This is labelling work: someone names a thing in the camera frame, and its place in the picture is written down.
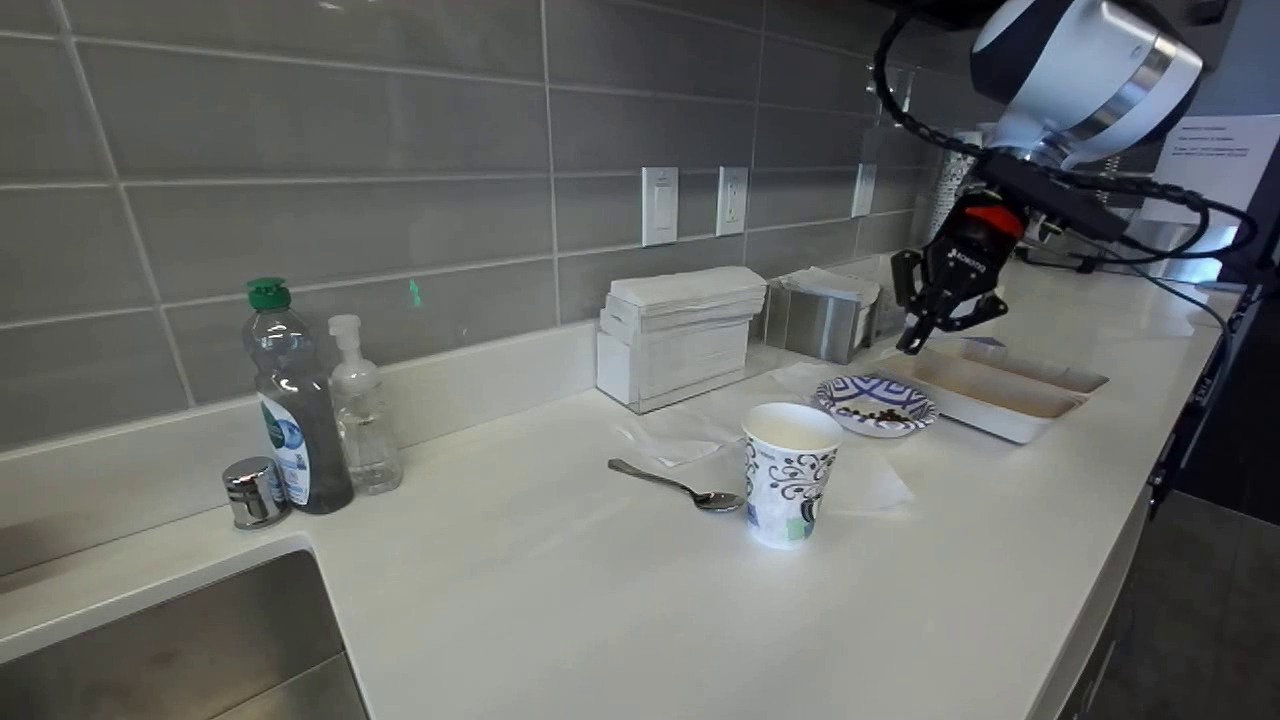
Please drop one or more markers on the white napkin dispenser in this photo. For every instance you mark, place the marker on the white napkin dispenser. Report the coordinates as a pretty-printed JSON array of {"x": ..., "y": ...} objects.
[{"x": 675, "y": 342}]

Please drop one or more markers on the white wall outlet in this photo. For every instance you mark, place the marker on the white wall outlet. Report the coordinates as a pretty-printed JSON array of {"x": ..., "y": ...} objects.
[
  {"x": 657, "y": 207},
  {"x": 731, "y": 203}
]

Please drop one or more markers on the patterned paper cup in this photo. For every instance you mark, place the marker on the patterned paper cup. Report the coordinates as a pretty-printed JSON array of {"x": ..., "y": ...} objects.
[{"x": 790, "y": 483}]

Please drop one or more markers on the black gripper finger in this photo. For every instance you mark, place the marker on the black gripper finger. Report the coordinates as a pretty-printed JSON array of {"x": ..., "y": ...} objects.
[
  {"x": 981, "y": 310},
  {"x": 923, "y": 275}
]

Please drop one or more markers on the metal napkin holder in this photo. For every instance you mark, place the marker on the metal napkin holder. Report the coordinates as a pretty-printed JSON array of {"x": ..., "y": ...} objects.
[{"x": 819, "y": 321}]

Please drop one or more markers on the green capped dish soap bottle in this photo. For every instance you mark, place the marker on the green capped dish soap bottle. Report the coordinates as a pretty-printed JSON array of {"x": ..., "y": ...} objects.
[{"x": 307, "y": 424}]

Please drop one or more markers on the small metal sink stopper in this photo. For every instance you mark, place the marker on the small metal sink stopper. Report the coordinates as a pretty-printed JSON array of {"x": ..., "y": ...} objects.
[{"x": 252, "y": 495}]

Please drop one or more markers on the white paper napkin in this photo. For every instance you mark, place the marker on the white paper napkin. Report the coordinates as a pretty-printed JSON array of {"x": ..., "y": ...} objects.
[
  {"x": 875, "y": 486},
  {"x": 683, "y": 439}
]

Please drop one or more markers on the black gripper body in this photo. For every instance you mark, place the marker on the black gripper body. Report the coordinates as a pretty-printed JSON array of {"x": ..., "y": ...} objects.
[{"x": 985, "y": 244}]

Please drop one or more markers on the beige clamshell takeout container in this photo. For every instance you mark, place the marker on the beige clamshell takeout container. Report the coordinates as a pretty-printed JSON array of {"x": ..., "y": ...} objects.
[{"x": 1022, "y": 395}]

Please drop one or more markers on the stainless steel sink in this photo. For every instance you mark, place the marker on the stainless steel sink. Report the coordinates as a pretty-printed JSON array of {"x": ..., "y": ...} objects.
[{"x": 160, "y": 654}]

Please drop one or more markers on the blue white patterned paper bowl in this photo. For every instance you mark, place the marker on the blue white patterned paper bowl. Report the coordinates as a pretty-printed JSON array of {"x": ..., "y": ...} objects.
[{"x": 875, "y": 403}]

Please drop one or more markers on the white paper sign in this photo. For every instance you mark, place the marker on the white paper sign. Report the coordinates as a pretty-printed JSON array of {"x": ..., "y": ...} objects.
[{"x": 1205, "y": 152}]

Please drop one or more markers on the clear plastic pump bottle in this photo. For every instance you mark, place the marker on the clear plastic pump bottle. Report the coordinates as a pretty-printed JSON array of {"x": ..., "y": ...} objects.
[{"x": 364, "y": 424}]

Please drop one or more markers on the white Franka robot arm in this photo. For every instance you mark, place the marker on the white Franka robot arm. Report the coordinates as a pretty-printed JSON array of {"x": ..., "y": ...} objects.
[{"x": 1086, "y": 72}]

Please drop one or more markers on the metal spoon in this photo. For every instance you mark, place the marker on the metal spoon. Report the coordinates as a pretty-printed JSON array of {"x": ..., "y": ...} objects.
[{"x": 665, "y": 483}]

